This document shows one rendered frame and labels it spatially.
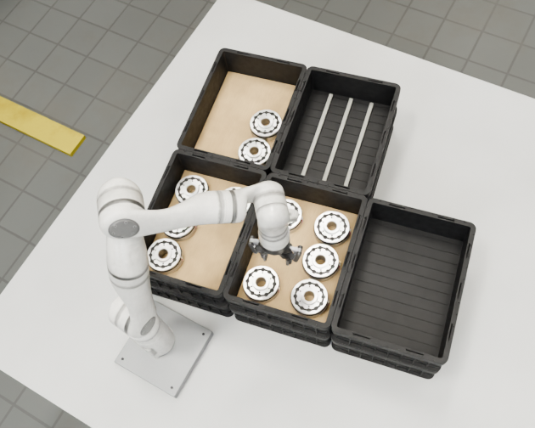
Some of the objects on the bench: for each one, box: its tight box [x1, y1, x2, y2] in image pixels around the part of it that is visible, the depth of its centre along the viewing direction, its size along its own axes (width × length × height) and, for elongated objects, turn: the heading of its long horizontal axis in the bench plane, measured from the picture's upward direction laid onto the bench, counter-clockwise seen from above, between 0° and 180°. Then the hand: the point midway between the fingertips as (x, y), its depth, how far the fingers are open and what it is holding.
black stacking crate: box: [331, 333, 442, 380], centre depth 175 cm, size 40×30×12 cm
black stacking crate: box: [229, 307, 332, 347], centre depth 182 cm, size 40×30×12 cm
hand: (277, 257), depth 159 cm, fingers open, 5 cm apart
